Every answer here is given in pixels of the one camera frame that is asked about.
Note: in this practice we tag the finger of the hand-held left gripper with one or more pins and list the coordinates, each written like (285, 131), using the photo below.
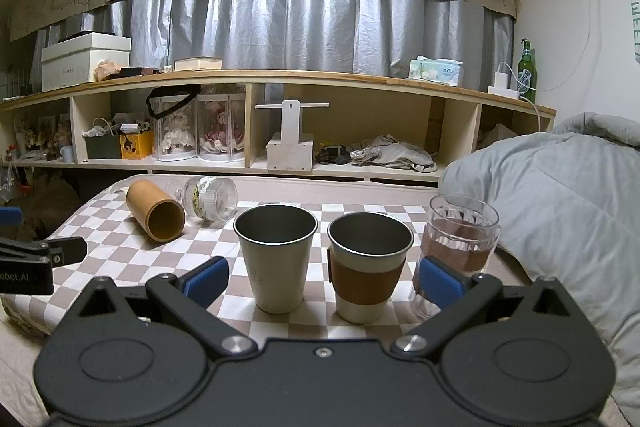
(60, 250)
(9, 217)

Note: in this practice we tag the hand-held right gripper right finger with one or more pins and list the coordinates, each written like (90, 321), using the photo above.
(442, 283)

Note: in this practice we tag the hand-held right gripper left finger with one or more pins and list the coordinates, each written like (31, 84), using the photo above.
(206, 279)

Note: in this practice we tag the clear plastic jar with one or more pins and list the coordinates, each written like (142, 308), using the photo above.
(212, 199)

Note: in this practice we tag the brown bamboo cup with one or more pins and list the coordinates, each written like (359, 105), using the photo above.
(150, 209)

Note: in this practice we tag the clear cup with brown sleeve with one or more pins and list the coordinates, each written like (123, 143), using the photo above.
(457, 232)

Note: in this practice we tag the plain steel cup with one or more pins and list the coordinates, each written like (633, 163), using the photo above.
(275, 264)

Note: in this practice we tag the steel cup with brown sleeve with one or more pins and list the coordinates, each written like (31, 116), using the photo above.
(367, 274)

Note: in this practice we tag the pale blue small cup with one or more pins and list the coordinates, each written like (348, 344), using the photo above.
(67, 154)

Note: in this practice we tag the dark green box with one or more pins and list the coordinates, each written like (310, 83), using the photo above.
(102, 148)

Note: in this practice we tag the yellow box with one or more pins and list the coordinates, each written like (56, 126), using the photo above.
(136, 146)

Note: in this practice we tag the grey crumpled cloth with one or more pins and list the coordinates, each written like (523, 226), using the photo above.
(395, 154)

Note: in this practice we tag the grey duvet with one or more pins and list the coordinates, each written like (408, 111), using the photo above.
(560, 207)

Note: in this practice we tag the clear doll display case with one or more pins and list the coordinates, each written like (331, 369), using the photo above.
(174, 132)
(220, 127)

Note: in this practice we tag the white wooden stand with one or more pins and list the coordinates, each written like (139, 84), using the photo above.
(291, 152)

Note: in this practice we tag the black small item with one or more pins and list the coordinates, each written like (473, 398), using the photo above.
(332, 154)

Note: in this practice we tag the white storage box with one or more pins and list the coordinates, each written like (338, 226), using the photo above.
(85, 59)

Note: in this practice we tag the small dark brown box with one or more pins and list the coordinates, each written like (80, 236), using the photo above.
(137, 71)

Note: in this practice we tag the white power adapter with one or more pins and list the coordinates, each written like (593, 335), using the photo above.
(504, 84)

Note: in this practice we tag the green tissue pack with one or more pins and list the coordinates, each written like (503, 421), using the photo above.
(435, 72)

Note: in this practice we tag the cream book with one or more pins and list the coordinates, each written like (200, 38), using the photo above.
(197, 64)

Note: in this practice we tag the wooden shelf unit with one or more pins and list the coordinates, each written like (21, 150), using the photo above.
(350, 83)

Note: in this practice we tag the green glass bottle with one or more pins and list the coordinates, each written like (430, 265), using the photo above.
(526, 74)

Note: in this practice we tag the silver curtain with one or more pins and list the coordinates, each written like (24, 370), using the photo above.
(280, 27)

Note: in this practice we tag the white wall banner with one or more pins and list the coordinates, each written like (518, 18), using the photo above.
(633, 7)

